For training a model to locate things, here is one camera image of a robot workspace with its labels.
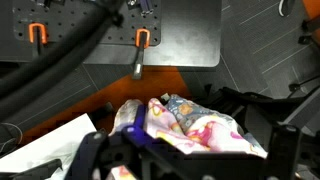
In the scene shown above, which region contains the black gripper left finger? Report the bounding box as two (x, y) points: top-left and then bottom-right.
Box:
(64, 104), (149, 180)

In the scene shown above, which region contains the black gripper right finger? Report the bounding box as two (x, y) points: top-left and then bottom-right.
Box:
(266, 121), (303, 180)

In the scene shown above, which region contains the pink patterned fleece blanket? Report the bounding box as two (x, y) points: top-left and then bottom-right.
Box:
(109, 96), (269, 180)

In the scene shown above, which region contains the white paper sheet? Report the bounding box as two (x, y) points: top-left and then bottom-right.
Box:
(0, 113), (98, 180)

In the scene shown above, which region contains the black office chair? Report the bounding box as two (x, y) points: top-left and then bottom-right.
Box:
(191, 84), (320, 158)

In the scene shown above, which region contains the black tripod leg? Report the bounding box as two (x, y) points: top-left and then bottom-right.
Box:
(288, 74), (320, 94)

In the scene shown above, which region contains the black chair wheel base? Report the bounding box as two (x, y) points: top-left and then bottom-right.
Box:
(278, 0), (320, 46)

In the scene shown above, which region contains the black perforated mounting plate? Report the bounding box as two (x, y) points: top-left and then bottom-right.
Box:
(11, 0), (163, 48)

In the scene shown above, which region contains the thin grey wire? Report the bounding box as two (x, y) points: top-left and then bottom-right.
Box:
(0, 122), (24, 154)

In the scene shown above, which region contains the orange handled clamp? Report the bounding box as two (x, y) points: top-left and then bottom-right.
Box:
(131, 28), (152, 81)
(28, 22), (48, 56)

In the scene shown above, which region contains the small dark bolted bracket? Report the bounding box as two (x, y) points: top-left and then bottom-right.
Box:
(126, 0), (156, 18)

